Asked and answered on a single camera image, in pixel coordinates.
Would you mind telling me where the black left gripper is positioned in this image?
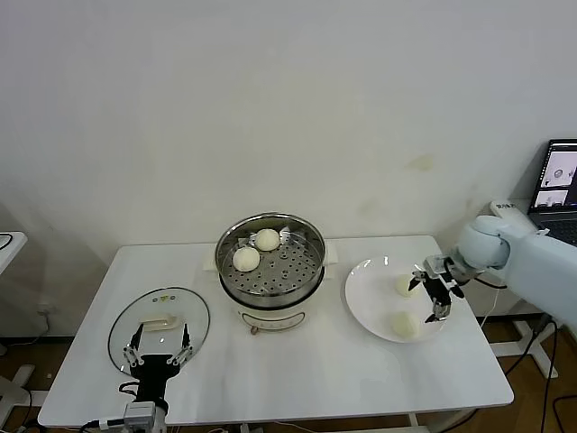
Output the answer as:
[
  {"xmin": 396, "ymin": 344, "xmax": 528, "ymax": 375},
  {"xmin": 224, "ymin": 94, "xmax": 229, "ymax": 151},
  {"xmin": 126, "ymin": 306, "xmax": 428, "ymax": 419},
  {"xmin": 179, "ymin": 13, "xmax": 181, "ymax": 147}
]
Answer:
[{"xmin": 122, "ymin": 322, "xmax": 194, "ymax": 403}]

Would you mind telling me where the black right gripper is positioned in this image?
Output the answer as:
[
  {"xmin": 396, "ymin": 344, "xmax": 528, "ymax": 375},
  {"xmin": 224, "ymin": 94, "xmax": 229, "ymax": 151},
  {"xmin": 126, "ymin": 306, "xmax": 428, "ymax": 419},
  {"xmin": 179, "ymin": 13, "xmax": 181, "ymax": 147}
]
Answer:
[{"xmin": 408, "ymin": 270, "xmax": 465, "ymax": 325}]

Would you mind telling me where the white steamed baozi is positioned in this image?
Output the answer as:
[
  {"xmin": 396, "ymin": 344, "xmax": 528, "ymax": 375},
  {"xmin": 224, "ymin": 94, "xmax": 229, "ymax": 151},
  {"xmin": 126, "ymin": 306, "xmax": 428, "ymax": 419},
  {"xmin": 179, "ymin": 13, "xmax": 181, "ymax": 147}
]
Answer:
[
  {"xmin": 232, "ymin": 246, "xmax": 261, "ymax": 272},
  {"xmin": 394, "ymin": 273, "xmax": 420, "ymax": 299},
  {"xmin": 255, "ymin": 227, "xmax": 280, "ymax": 252},
  {"xmin": 389, "ymin": 310, "xmax": 423, "ymax": 338}
]

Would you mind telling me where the stainless steel steamer basket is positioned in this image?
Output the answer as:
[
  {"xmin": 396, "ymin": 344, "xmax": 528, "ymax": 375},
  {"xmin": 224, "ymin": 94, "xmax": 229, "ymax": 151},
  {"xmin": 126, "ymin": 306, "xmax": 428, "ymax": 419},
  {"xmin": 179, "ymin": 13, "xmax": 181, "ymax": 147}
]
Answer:
[{"xmin": 215, "ymin": 212, "xmax": 326, "ymax": 308}]

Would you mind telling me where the round glass pot lid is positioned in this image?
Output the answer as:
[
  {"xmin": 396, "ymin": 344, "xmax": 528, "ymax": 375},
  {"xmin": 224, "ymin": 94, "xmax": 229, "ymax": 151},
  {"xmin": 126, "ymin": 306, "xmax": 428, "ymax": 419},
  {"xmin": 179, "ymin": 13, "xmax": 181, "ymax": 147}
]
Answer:
[{"xmin": 107, "ymin": 285, "xmax": 212, "ymax": 376}]

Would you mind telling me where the white round plate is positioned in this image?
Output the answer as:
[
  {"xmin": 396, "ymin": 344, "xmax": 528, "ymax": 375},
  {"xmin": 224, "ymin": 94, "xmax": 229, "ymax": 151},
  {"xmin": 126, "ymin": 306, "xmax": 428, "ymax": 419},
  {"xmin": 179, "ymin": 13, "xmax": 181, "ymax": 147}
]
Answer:
[{"xmin": 344, "ymin": 255, "xmax": 450, "ymax": 345}]

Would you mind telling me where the cream electric cooking pot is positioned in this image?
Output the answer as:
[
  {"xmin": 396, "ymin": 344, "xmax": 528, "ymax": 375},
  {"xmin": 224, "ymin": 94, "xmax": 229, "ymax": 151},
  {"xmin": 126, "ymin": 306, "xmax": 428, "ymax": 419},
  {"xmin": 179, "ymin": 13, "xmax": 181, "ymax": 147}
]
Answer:
[{"xmin": 203, "ymin": 242, "xmax": 342, "ymax": 337}]

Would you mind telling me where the white side table with laptop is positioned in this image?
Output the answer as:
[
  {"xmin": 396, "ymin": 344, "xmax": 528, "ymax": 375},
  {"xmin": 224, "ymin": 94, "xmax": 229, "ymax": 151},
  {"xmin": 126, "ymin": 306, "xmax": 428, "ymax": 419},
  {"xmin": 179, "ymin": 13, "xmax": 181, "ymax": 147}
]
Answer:
[{"xmin": 489, "ymin": 198, "xmax": 577, "ymax": 381}]

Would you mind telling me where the black laptop computer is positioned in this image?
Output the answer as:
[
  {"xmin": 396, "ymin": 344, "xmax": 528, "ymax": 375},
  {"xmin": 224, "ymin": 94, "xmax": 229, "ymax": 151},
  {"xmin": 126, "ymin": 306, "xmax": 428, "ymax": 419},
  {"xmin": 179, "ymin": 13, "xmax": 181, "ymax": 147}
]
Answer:
[{"xmin": 527, "ymin": 140, "xmax": 577, "ymax": 247}]

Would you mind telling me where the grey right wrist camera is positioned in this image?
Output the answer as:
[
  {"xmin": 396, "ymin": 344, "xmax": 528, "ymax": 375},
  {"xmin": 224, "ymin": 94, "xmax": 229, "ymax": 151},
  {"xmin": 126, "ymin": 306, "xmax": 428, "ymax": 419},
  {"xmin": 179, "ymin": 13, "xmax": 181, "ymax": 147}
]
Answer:
[{"xmin": 423, "ymin": 254, "xmax": 454, "ymax": 276}]

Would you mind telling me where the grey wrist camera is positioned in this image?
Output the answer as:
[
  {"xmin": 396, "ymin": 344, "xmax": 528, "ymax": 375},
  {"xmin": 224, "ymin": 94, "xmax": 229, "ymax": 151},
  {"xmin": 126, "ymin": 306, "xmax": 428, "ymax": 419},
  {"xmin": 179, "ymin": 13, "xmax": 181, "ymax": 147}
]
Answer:
[
  {"xmin": 423, "ymin": 254, "xmax": 454, "ymax": 276},
  {"xmin": 124, "ymin": 402, "xmax": 157, "ymax": 428}
]

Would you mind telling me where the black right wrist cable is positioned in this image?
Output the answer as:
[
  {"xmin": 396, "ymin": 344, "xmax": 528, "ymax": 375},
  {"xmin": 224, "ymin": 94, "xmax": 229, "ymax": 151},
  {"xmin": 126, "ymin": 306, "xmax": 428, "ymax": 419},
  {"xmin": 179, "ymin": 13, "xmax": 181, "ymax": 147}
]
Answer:
[{"xmin": 471, "ymin": 276, "xmax": 508, "ymax": 290}]

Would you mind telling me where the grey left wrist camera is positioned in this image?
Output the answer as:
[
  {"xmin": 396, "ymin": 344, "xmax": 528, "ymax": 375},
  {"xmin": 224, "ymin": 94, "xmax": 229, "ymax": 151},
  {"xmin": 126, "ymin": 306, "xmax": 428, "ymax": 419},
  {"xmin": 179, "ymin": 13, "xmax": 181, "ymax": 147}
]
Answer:
[{"xmin": 124, "ymin": 402, "xmax": 157, "ymax": 428}]

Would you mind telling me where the black power cable with adapter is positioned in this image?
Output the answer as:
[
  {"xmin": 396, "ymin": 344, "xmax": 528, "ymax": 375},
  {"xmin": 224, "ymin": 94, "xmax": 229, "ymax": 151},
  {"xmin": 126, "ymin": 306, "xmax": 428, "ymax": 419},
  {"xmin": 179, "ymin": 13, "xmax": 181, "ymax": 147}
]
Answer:
[{"xmin": 503, "ymin": 313, "xmax": 561, "ymax": 379}]

